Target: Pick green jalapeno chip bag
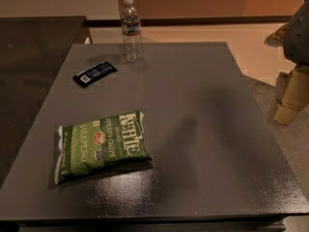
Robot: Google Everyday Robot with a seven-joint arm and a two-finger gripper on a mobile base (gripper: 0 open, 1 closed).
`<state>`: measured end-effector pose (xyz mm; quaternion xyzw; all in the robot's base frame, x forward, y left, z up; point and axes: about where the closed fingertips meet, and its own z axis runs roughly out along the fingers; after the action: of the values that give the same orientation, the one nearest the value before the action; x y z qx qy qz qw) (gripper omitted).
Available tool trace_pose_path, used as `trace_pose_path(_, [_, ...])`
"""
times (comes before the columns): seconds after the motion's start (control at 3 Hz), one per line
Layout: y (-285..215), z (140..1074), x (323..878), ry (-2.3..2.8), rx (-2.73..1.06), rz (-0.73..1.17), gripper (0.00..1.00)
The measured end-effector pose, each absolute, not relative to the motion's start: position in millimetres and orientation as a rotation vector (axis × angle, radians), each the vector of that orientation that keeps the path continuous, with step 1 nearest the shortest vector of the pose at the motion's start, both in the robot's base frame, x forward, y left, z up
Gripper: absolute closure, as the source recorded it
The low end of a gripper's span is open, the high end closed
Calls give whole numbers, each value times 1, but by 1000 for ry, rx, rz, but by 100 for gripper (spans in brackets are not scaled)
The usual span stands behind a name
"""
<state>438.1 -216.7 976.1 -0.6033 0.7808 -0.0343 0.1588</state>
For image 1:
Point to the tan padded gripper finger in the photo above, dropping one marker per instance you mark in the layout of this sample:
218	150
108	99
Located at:
292	95

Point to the green jalapeno chip bag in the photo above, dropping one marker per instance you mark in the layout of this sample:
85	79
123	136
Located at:
101	144

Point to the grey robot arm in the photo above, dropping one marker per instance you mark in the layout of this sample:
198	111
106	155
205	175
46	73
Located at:
296	44

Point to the clear plastic water bottle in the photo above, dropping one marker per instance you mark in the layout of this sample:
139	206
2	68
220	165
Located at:
131	30

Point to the dark blue snack bar wrapper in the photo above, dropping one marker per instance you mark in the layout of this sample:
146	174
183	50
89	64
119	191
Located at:
94	74

